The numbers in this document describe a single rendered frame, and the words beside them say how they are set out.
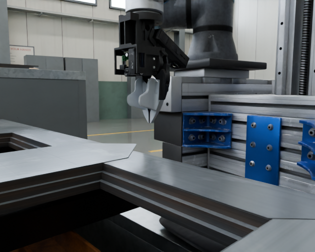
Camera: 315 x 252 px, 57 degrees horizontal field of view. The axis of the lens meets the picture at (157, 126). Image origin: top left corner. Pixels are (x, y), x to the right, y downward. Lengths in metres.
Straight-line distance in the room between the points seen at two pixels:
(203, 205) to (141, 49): 0.33
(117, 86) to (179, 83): 9.60
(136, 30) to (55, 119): 0.89
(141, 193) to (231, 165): 0.42
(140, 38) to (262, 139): 0.34
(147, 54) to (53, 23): 9.31
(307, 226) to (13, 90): 1.20
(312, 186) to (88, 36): 9.69
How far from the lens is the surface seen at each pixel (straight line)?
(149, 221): 0.66
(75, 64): 9.19
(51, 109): 1.38
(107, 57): 10.24
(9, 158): 0.53
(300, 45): 0.83
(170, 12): 0.88
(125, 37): 0.57
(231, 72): 0.86
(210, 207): 0.31
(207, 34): 0.86
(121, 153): 0.51
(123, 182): 0.40
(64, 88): 1.40
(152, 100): 0.58
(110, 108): 10.22
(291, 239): 0.25
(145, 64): 0.55
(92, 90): 9.31
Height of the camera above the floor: 0.96
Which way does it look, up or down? 7 degrees down
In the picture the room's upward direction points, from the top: straight up
